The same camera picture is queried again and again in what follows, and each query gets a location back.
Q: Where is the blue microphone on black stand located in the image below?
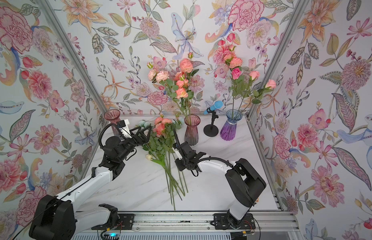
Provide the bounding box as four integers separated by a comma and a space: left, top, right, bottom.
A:
203, 101, 223, 137

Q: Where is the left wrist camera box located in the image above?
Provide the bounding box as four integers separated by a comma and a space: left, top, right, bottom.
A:
117, 119, 132, 139

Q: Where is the coral pink carnation stem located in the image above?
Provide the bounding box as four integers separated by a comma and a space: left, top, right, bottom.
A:
177, 53, 198, 89

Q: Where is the light pink rose stem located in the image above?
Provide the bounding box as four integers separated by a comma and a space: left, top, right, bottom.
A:
241, 79, 276, 113
237, 71, 260, 113

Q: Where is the pink ribbed glass vase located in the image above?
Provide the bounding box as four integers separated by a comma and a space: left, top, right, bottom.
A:
184, 114, 200, 146
104, 109, 121, 137

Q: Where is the pink ribbed glass vase left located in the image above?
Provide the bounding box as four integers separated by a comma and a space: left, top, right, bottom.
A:
104, 109, 121, 137

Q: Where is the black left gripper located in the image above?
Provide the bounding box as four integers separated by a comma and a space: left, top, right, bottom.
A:
117, 126, 151, 163

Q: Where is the coral carnation spray stem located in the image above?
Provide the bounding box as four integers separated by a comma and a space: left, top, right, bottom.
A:
214, 44, 245, 116

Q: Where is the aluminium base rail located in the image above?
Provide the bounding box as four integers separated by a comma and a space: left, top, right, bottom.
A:
74, 211, 303, 240

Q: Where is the left corner aluminium post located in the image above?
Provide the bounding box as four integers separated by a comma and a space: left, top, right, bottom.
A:
36, 0, 107, 115

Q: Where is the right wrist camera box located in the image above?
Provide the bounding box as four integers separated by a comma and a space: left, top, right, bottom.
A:
173, 144, 183, 160

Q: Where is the coral pink rose spray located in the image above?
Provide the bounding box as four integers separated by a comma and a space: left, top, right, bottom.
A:
175, 78, 194, 117

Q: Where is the pale pink peony stem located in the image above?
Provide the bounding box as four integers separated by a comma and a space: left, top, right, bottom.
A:
147, 63, 184, 116

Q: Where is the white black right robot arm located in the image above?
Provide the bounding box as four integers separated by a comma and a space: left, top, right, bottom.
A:
173, 130, 266, 229

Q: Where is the corner aluminium post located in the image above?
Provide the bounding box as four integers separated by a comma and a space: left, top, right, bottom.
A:
246, 0, 305, 118
36, 0, 107, 115

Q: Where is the magenta rose stem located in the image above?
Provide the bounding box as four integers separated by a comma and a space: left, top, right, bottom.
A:
230, 67, 244, 114

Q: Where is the bunch of artificial flowers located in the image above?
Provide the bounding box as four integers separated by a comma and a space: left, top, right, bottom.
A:
138, 116, 188, 210

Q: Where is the blue purple glass vase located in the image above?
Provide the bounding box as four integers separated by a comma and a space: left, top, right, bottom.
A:
220, 110, 242, 141

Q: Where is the pink ribbed glass vase centre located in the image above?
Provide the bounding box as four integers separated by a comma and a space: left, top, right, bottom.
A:
184, 114, 200, 146

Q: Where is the right corner aluminium post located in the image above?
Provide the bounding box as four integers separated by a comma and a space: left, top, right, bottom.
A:
246, 0, 305, 118

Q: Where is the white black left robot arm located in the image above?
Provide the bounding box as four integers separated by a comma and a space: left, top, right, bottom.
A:
29, 121, 152, 240

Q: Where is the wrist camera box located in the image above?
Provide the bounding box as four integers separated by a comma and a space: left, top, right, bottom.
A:
173, 144, 183, 160
117, 119, 132, 139

